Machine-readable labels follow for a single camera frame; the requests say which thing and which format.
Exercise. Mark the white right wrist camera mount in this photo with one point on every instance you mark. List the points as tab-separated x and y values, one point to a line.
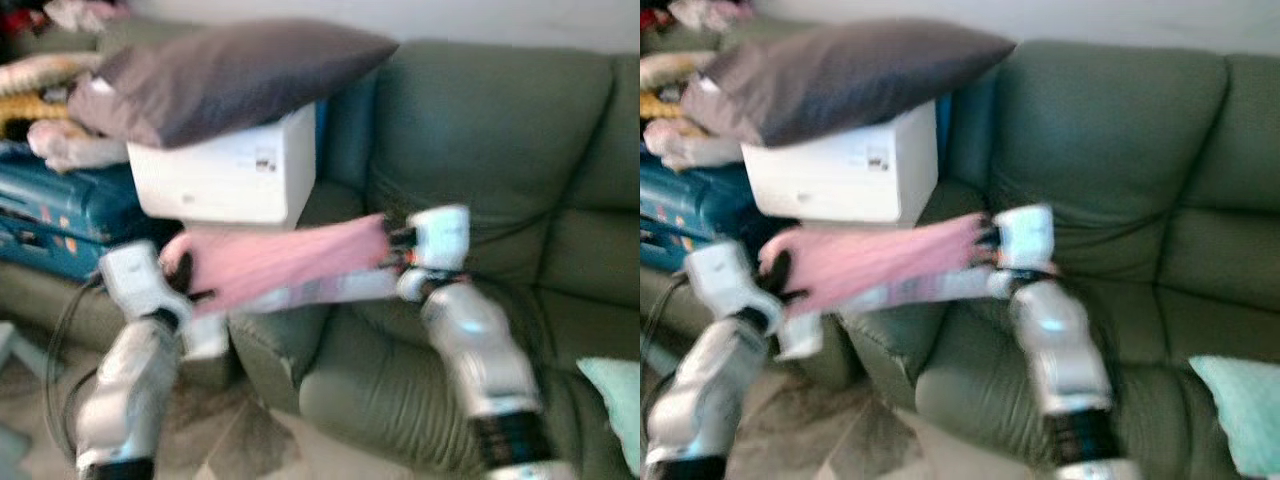
1025	235
442	235

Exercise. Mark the white box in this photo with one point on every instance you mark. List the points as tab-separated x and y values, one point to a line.
840	175
220	180

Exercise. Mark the white pink cloth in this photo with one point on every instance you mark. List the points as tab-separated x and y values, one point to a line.
75	148
690	145

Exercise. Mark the grey-brown pillow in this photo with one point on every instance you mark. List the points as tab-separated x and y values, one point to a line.
230	80
850	75

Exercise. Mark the teal pillow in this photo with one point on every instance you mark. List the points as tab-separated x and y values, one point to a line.
1240	410
615	410

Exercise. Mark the green leather sofa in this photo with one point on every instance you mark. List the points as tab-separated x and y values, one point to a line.
480	130
1100	130

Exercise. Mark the pink dotted pillow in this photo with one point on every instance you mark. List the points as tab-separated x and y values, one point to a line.
280	260
880	260

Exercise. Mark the pink crumpled cloth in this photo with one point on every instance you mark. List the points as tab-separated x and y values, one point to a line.
85	14
712	14

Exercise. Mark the yellow patterned blanket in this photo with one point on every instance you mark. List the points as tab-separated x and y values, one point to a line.
35	75
662	72

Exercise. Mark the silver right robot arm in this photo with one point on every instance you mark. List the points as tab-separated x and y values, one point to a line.
470	340
1060	340

